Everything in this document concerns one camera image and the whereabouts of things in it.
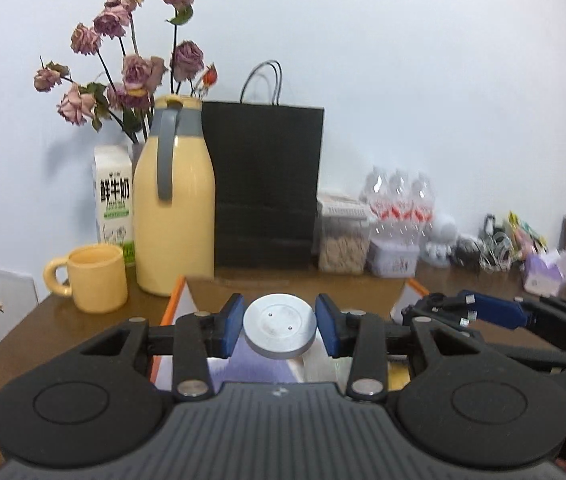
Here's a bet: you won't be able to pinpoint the clear seed container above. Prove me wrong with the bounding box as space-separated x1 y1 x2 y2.
317 210 371 276

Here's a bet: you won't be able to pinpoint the white robot speaker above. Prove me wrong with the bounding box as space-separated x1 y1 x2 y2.
424 214 458 267

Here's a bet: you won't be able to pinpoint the yellow green snack packets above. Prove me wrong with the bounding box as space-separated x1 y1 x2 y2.
505 210 548 261

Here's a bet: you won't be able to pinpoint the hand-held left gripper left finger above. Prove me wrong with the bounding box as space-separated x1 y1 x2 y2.
80 293 245 401

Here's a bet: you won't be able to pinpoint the water bottle red label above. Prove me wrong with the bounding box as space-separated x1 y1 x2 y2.
409 172 436 243
388 169 414 241
361 166 391 241

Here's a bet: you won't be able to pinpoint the white flat packet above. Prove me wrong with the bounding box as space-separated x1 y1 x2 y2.
317 191 370 221

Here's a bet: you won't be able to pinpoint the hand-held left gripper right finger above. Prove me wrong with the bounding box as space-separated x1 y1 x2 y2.
316 293 486 402

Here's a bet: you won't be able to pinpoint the black cable bundle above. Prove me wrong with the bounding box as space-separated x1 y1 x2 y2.
455 235 486 268

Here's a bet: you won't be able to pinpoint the purple drawstring bag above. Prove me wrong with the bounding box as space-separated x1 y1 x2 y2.
208 332 304 391

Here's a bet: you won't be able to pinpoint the white milk carton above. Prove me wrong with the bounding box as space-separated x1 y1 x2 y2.
93 145 136 267

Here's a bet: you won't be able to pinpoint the white cable bundle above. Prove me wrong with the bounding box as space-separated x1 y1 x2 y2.
480 232 514 273

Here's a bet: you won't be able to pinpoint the black paper bag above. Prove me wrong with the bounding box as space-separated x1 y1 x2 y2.
202 60 325 271

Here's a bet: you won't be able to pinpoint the red cardboard box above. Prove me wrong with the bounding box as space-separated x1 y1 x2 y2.
150 274 431 396

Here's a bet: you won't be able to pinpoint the white decorated tin box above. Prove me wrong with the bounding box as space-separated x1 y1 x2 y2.
367 238 421 278

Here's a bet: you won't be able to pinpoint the silver round disc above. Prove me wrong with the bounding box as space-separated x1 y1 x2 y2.
242 292 318 361

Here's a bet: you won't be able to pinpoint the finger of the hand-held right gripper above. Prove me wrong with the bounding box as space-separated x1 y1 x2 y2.
458 289 538 332
402 296 566 372

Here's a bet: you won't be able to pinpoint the yellow thermos jug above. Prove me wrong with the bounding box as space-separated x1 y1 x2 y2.
133 94 216 297

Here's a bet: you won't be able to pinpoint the purple tissue box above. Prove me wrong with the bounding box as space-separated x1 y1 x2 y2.
522 251 566 297

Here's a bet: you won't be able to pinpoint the yellow mug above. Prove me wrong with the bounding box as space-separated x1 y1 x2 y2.
44 244 128 314

